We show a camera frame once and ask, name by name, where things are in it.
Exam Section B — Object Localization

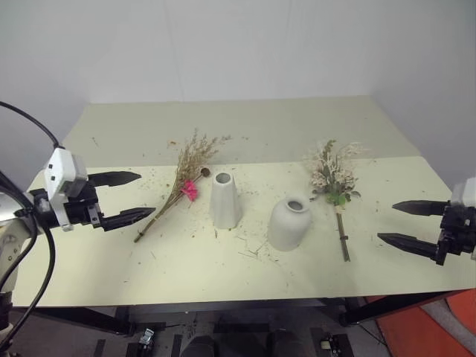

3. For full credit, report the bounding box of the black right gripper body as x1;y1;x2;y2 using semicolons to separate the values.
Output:
434;201;476;267

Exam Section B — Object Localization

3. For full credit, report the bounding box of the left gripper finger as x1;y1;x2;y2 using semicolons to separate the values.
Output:
87;170;143;188
99;207;157;233

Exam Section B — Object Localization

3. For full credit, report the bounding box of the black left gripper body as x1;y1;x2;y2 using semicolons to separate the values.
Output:
62;181;106;230

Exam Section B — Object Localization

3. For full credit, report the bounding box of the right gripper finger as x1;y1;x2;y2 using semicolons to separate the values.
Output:
376;232;442;262
391;200;451;217

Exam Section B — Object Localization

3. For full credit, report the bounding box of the tall tapered white vase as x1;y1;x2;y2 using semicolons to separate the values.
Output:
209;172;243;230

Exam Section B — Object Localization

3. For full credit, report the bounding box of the round squat white vase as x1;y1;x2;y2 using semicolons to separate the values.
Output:
267;196;312;253

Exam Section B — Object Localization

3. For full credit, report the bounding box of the dried grass bouquet pink ribbon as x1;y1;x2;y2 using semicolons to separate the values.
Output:
133;128;233;244

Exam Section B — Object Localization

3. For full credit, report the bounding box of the orange sheet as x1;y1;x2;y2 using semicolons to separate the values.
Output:
364;289;476;357

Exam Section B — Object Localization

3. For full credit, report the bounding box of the white and green flower bouquet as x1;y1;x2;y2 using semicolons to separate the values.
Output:
302;139;371;263

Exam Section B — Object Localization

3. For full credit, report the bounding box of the small metal caster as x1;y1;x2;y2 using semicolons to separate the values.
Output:
137;327;158;349
319;333;344;353

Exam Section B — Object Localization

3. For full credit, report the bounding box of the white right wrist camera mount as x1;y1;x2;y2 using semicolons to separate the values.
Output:
450;177;476;209

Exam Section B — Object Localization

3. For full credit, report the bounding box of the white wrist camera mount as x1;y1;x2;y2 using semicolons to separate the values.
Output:
450;177;476;209
42;147;89;232

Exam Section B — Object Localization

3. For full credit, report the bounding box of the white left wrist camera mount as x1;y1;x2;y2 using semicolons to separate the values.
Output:
42;147;89;232

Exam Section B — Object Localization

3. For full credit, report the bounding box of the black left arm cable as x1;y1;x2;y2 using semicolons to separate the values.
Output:
0;171;57;349
0;100;64;150

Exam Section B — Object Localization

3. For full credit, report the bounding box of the black table frame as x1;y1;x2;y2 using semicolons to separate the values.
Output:
10;291;463;336

